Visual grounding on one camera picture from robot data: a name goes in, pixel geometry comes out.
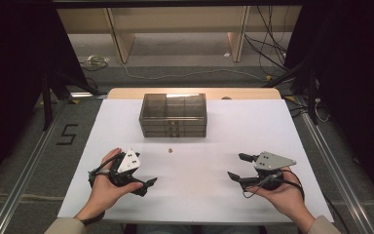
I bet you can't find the right hand-held gripper black cable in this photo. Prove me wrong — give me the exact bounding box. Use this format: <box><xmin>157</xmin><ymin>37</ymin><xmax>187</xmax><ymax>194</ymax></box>
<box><xmin>242</xmin><ymin>169</ymin><xmax>350</xmax><ymax>234</ymax></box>

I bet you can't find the left hand-held gripper black cable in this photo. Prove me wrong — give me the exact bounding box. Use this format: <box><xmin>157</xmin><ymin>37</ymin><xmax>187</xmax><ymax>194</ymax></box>
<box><xmin>88</xmin><ymin>152</ymin><xmax>125</xmax><ymax>190</ymax></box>

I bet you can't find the black wrist strap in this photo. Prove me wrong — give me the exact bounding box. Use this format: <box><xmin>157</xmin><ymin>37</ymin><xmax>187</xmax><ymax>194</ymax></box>
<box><xmin>80</xmin><ymin>210</ymin><xmax>107</xmax><ymax>227</ymax></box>

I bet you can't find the black curtain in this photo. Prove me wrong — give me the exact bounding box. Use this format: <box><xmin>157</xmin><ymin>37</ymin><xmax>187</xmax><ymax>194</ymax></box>
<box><xmin>283</xmin><ymin>0</ymin><xmax>374</xmax><ymax>213</ymax></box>
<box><xmin>0</xmin><ymin>0</ymin><xmax>90</xmax><ymax>193</ymax></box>

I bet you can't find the black metal stand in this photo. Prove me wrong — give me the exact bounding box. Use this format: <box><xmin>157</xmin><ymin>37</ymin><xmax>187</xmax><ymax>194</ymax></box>
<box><xmin>33</xmin><ymin>63</ymin><xmax>100</xmax><ymax>132</ymax></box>
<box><xmin>262</xmin><ymin>58</ymin><xmax>321</xmax><ymax>127</ymax></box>

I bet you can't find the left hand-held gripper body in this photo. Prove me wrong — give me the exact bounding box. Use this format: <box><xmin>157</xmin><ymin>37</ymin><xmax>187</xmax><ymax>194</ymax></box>
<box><xmin>108</xmin><ymin>148</ymin><xmax>142</xmax><ymax>188</ymax></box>

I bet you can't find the smoky transparent drawer box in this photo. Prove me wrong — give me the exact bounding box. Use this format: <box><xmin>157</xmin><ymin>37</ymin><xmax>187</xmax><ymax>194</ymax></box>
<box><xmin>138</xmin><ymin>93</ymin><xmax>207</xmax><ymax>138</ymax></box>

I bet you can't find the white table sheet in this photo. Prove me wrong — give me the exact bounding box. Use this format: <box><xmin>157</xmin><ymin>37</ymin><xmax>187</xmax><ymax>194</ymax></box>
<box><xmin>56</xmin><ymin>98</ymin><xmax>335</xmax><ymax>225</ymax></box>

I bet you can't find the beige wooden desk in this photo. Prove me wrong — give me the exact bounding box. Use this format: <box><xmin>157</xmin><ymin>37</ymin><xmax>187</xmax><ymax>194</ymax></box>
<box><xmin>56</xmin><ymin>6</ymin><xmax>303</xmax><ymax>63</ymax></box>

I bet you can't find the person's right hand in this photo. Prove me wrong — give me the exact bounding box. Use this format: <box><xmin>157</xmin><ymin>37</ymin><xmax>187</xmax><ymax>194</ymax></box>
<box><xmin>246</xmin><ymin>166</ymin><xmax>317</xmax><ymax>233</ymax></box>

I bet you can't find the hand-held gripper black cable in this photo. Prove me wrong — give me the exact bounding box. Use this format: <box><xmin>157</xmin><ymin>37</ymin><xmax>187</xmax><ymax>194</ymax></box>
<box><xmin>88</xmin><ymin>152</ymin><xmax>125</xmax><ymax>190</ymax></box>
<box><xmin>242</xmin><ymin>169</ymin><xmax>350</xmax><ymax>234</ymax></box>

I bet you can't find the thin white looped cable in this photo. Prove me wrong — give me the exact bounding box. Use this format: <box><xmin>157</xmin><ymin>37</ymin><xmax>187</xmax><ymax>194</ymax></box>
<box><xmin>314</xmin><ymin>97</ymin><xmax>331</xmax><ymax>124</ymax></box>

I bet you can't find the bundle of black cables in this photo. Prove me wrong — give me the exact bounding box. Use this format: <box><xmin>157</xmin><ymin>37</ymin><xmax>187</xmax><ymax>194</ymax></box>
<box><xmin>243</xmin><ymin>5</ymin><xmax>290</xmax><ymax>76</ymax></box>

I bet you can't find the aluminium floor rail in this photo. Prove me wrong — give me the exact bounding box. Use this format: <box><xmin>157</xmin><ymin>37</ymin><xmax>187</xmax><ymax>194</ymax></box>
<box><xmin>292</xmin><ymin>97</ymin><xmax>374</xmax><ymax>234</ymax></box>
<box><xmin>0</xmin><ymin>99</ymin><xmax>73</xmax><ymax>234</ymax></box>

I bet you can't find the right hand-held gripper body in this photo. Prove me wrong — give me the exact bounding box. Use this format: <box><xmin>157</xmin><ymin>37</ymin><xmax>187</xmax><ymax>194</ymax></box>
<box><xmin>240</xmin><ymin>151</ymin><xmax>298</xmax><ymax>192</ymax></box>

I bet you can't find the coiled pale cable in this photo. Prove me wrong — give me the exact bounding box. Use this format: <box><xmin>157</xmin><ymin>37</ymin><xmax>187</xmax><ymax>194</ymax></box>
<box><xmin>79</xmin><ymin>55</ymin><xmax>111</xmax><ymax>72</ymax></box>

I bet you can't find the short aluminium bar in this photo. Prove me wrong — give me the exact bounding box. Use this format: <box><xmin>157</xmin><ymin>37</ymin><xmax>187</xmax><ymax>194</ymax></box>
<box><xmin>69</xmin><ymin>92</ymin><xmax>108</xmax><ymax>99</ymax></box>

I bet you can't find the person's left hand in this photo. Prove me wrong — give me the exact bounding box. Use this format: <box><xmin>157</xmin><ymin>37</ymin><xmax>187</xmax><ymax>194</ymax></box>
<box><xmin>74</xmin><ymin>147</ymin><xmax>144</xmax><ymax>223</ymax></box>

